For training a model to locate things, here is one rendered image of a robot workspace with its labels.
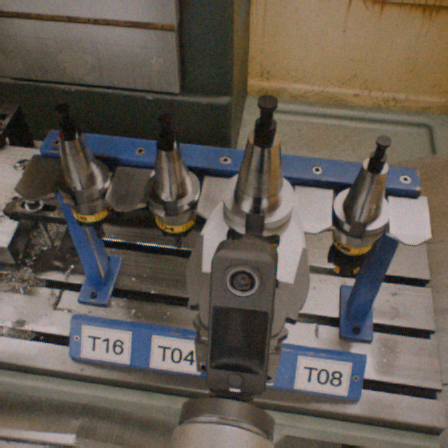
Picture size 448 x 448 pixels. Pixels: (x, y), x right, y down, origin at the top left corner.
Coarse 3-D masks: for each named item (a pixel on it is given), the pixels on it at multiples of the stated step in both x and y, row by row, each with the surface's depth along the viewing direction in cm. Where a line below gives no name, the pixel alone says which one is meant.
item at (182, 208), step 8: (152, 176) 63; (192, 176) 63; (152, 184) 62; (192, 184) 62; (152, 192) 61; (192, 192) 61; (152, 200) 60; (160, 200) 60; (176, 200) 60; (184, 200) 60; (192, 200) 60; (152, 208) 62; (160, 208) 60; (168, 208) 61; (176, 208) 61; (184, 208) 60; (192, 208) 62; (160, 216) 62; (184, 216) 62
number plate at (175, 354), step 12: (156, 336) 79; (156, 348) 79; (168, 348) 79; (180, 348) 79; (192, 348) 79; (156, 360) 80; (168, 360) 79; (180, 360) 79; (192, 360) 79; (192, 372) 79
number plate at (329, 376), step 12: (300, 360) 77; (312, 360) 77; (324, 360) 77; (336, 360) 77; (300, 372) 77; (312, 372) 77; (324, 372) 77; (336, 372) 77; (348, 372) 76; (300, 384) 78; (312, 384) 77; (324, 384) 77; (336, 384) 77; (348, 384) 77
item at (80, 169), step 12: (60, 132) 58; (60, 144) 58; (72, 144) 57; (84, 144) 58; (72, 156) 58; (84, 156) 59; (72, 168) 59; (84, 168) 60; (96, 168) 61; (72, 180) 60; (84, 180) 61; (96, 180) 62
